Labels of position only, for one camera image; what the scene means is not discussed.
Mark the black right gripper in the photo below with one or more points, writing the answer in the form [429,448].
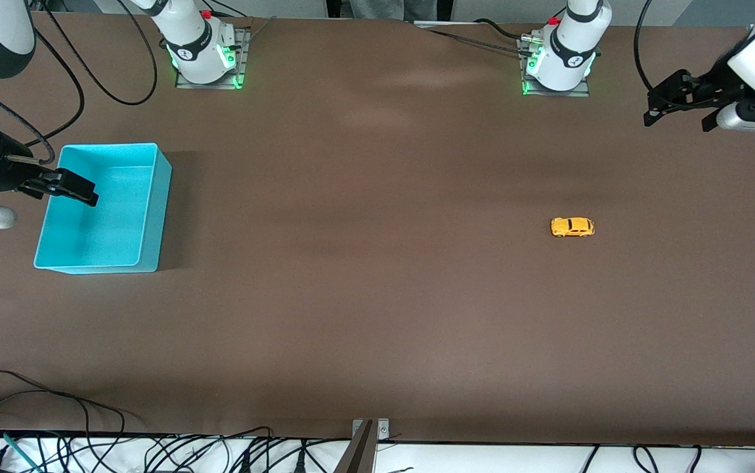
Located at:
[0,172]

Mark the silver metal bracket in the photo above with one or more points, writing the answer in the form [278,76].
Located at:
[383,428]

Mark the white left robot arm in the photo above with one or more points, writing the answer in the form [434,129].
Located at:
[574,46]

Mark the dark mounting bar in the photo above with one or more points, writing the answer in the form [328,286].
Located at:
[359,453]

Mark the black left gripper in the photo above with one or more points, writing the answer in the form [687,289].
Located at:
[717,83]

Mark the person in grey trousers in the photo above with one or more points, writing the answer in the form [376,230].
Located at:
[377,8]

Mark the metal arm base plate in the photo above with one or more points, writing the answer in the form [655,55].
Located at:
[244,46]
[558,92]

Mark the yellow beetle toy car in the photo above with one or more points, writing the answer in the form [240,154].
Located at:
[572,226]

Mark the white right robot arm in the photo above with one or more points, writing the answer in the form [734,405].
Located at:
[194,39]

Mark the teal plastic bin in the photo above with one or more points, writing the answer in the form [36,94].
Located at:
[108,223]

